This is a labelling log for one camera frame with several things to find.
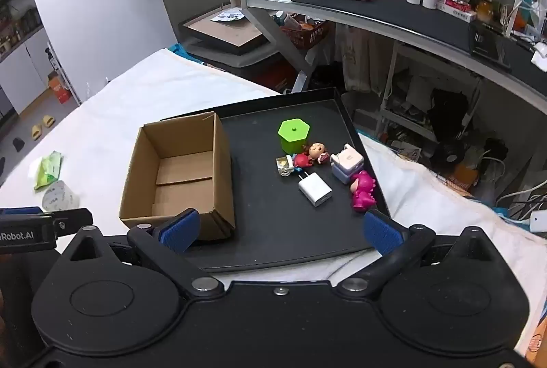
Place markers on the green hexagonal container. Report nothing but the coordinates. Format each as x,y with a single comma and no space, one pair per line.
294,137

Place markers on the brown-haired doll figurine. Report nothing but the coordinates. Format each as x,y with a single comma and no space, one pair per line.
317,150

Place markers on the black bag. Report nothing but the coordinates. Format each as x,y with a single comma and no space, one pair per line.
448,107

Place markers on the green wipe packet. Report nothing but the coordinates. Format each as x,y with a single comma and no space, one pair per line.
47,171

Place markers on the black framed board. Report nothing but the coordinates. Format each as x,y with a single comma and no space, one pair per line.
222,30

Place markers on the black round fan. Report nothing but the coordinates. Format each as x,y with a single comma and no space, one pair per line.
448,153

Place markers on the yellow slipper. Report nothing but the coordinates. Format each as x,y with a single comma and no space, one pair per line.
48,121
36,132

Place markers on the red plastic basket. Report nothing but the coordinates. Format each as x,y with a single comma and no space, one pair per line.
307,37

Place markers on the brown cardboard box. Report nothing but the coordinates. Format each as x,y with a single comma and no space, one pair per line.
183,180

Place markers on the orange carton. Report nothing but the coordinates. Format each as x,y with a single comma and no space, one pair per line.
60,89

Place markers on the clear plastic cup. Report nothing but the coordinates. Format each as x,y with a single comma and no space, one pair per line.
57,197

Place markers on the black desk mat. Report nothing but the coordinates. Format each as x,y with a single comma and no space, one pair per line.
384,15

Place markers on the white storage rack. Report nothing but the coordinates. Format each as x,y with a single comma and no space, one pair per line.
386,94

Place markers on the amber glass bottle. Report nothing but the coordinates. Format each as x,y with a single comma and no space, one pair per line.
486,7

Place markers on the red-orange cardboard box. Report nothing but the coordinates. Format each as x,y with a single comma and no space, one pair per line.
280,75

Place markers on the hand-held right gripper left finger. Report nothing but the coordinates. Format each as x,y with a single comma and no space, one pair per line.
181,229

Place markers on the cream tote bag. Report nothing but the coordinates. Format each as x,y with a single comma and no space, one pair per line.
359,60

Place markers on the lilac and white toy box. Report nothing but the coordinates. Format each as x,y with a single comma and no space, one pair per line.
347,165

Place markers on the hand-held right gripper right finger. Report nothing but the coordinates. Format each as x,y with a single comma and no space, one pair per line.
382,235

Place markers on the black box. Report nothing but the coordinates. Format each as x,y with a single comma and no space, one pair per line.
489,45

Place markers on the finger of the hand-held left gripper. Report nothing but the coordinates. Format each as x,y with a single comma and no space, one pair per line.
72,219

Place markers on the magenta dinosaur figurine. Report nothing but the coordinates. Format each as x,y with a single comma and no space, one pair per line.
362,193

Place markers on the printed paper packet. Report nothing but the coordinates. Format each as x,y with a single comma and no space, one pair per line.
228,15

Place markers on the white charger plug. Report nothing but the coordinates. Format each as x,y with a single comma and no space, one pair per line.
315,190

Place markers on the grey desk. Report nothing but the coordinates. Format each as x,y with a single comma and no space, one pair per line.
273,35

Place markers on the black tray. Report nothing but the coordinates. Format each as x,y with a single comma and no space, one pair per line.
265,231

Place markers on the red and white flat box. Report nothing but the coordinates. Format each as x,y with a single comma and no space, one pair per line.
457,9

